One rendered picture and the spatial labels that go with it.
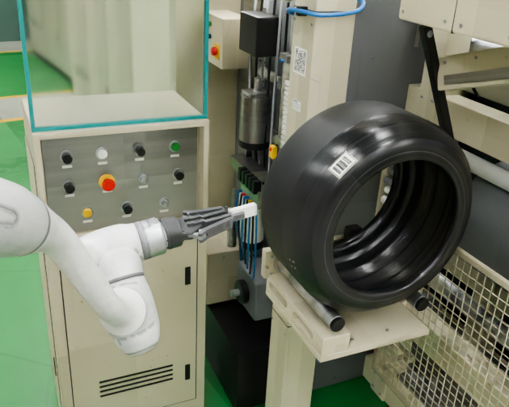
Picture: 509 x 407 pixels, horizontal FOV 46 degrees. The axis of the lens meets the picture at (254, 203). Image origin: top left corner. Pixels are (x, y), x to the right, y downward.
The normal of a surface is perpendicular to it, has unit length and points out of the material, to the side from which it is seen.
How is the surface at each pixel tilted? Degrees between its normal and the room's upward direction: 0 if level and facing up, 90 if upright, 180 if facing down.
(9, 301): 0
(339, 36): 90
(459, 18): 90
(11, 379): 0
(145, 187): 90
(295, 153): 53
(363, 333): 0
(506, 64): 90
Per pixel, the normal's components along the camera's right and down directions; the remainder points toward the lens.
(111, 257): 0.24, -0.14
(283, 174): -0.80, -0.27
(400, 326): 0.05, -0.90
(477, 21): -0.92, 0.13
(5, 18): 0.53, 0.38
